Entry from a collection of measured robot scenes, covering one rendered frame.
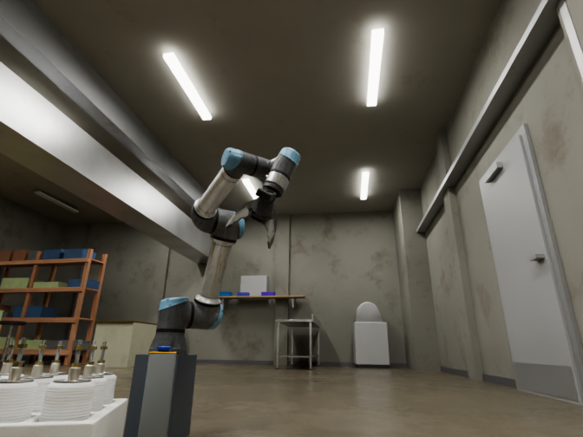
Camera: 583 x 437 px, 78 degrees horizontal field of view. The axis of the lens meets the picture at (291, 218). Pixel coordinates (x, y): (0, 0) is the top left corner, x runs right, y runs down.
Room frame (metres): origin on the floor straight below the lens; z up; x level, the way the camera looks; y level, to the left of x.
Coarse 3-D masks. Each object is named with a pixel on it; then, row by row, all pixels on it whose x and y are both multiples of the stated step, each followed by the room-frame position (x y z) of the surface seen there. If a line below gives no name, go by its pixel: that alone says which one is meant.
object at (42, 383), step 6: (48, 378) 0.97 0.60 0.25; (54, 378) 0.99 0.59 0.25; (42, 384) 0.96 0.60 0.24; (48, 384) 0.97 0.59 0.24; (42, 390) 0.96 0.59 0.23; (36, 396) 0.95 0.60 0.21; (42, 396) 0.96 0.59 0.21; (36, 402) 0.95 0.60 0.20; (42, 402) 0.96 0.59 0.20; (36, 408) 0.96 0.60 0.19; (42, 408) 0.97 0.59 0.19
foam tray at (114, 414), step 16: (32, 416) 0.93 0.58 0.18; (96, 416) 0.91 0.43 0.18; (112, 416) 1.02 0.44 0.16; (0, 432) 0.80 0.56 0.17; (16, 432) 0.81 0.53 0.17; (32, 432) 0.81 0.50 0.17; (48, 432) 0.82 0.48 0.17; (64, 432) 0.83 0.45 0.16; (80, 432) 0.83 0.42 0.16; (96, 432) 0.88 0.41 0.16; (112, 432) 1.05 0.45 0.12
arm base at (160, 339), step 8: (160, 336) 1.52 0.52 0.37; (168, 336) 1.52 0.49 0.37; (176, 336) 1.54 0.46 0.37; (184, 336) 1.58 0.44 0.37; (152, 344) 1.55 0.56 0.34; (160, 344) 1.51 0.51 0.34; (168, 344) 1.51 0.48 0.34; (176, 344) 1.53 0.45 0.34; (184, 344) 1.56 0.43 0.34; (184, 352) 1.56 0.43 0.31
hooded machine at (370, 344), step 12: (360, 312) 7.58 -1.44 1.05; (372, 312) 7.55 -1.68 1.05; (360, 324) 7.54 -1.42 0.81; (372, 324) 7.52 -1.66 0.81; (384, 324) 7.50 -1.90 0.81; (360, 336) 7.54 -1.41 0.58; (372, 336) 7.52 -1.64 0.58; (384, 336) 7.50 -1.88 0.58; (360, 348) 7.54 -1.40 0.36; (372, 348) 7.52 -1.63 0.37; (384, 348) 7.50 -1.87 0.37; (360, 360) 7.54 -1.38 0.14; (372, 360) 7.52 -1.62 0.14; (384, 360) 7.50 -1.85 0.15
